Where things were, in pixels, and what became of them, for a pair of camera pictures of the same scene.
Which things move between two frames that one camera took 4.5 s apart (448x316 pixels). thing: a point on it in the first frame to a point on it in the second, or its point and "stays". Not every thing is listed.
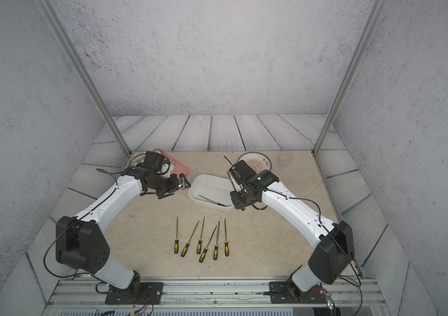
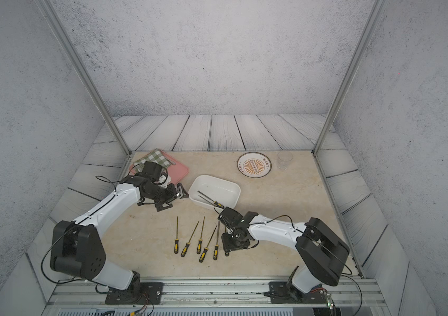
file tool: (200, 240) stays
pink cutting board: (177, 168) stays
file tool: (216, 248) stays
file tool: (203, 253) stays
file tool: (238, 187) to (217, 203)
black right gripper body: (240, 199) to (231, 242)
